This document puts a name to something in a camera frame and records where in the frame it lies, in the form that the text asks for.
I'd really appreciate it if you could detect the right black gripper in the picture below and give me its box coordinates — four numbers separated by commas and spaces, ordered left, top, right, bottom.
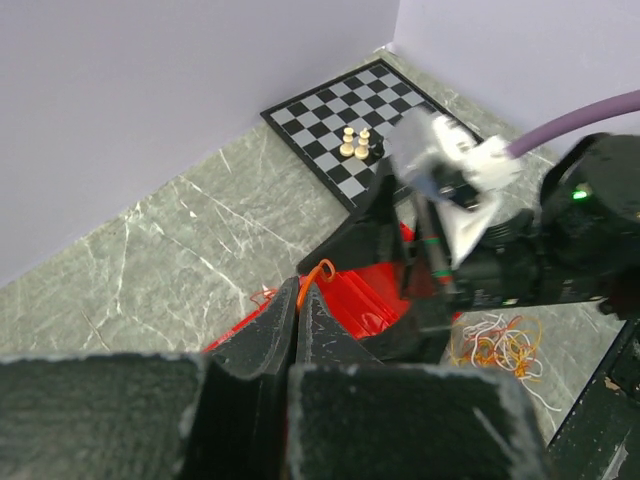
297, 159, 540, 363

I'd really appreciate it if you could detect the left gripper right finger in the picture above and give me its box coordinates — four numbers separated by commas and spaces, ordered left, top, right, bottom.
294, 287, 382, 368

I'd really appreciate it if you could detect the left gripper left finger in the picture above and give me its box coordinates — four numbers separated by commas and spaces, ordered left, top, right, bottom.
206, 277, 299, 380

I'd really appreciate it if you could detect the white wire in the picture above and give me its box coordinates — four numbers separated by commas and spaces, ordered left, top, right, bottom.
452, 312, 564, 414

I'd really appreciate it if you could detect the yellow wire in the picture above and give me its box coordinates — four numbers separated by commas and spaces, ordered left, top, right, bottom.
449, 314, 545, 385

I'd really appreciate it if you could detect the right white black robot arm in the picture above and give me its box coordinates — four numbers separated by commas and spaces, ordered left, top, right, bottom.
297, 133, 639, 363

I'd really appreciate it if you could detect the red three-compartment tray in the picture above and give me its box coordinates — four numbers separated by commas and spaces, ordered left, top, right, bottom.
202, 222, 464, 354

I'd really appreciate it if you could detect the cream chess piece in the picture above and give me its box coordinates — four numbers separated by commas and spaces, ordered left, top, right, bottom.
354, 128, 370, 160
339, 126, 355, 158

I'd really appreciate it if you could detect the black chess piece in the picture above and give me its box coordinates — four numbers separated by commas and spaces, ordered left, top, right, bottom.
369, 140, 385, 160

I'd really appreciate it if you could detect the black grey chessboard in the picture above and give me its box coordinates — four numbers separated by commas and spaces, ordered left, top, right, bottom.
261, 59, 447, 212

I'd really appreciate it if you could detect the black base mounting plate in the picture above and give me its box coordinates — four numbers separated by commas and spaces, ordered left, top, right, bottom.
548, 320, 640, 480

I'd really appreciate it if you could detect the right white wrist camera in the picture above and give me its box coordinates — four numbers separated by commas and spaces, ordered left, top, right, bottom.
387, 106, 524, 269

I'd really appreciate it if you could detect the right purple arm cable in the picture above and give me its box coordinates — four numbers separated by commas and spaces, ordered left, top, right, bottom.
504, 89, 640, 159

